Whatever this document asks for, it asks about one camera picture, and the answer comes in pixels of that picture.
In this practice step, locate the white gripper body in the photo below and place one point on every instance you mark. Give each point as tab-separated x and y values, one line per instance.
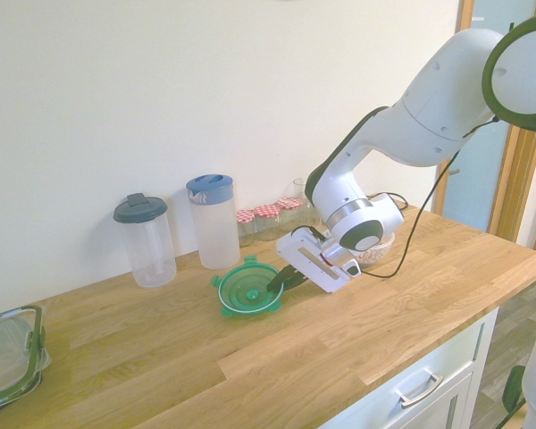
304	259

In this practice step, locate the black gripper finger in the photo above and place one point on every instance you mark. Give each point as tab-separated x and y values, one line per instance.
280	277
295	281

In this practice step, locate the green round container lid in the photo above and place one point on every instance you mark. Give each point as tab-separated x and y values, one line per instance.
237	290

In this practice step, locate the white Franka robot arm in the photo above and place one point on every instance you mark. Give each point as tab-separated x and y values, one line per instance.
429	111

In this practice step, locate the glass jar red checked lid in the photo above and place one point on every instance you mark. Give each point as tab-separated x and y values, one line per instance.
266	221
289	214
245	228

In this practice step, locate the clear pitcher with blue lid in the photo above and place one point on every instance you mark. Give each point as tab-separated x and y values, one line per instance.
214	228

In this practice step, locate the clear pitcher with dark lid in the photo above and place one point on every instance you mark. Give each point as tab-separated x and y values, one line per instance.
147	250

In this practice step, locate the rectangular glass container dark-rimmed lid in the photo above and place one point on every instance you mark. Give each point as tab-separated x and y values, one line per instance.
9	348

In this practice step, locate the tall clear drinking glass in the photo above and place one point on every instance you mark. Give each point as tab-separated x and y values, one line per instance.
300	190

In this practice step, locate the clear bowl with cereal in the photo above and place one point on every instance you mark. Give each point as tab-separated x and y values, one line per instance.
377	254

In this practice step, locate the white kitchen cabinet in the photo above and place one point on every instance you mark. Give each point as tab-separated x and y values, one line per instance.
429	357

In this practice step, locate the frosted glass door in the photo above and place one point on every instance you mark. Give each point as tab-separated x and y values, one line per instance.
478	201

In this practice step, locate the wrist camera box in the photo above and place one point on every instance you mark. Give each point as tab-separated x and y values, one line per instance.
353	269

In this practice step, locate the wooden door frame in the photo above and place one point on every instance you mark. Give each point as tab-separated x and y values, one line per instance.
518	179

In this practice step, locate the dark curved chair frame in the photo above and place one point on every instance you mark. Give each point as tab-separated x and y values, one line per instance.
513	393

